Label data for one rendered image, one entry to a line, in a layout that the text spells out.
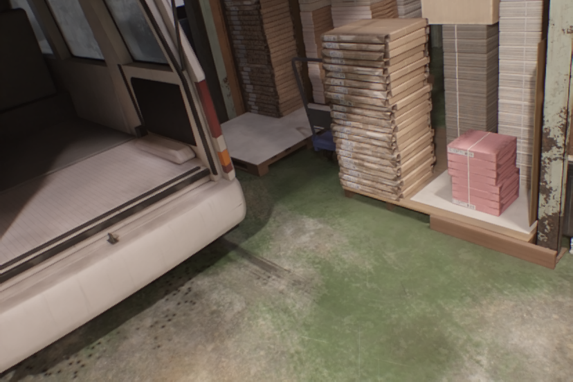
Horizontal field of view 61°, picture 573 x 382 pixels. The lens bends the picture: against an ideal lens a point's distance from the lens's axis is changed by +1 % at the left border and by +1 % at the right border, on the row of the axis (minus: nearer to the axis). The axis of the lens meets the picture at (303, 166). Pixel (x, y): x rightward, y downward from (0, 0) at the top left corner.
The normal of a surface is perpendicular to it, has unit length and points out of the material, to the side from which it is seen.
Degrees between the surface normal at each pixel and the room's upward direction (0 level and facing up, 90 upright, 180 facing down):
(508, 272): 0
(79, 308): 92
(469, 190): 90
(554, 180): 90
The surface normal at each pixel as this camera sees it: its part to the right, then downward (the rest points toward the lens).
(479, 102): -0.70, 0.41
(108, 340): -0.17, -0.89
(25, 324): 0.64, 0.18
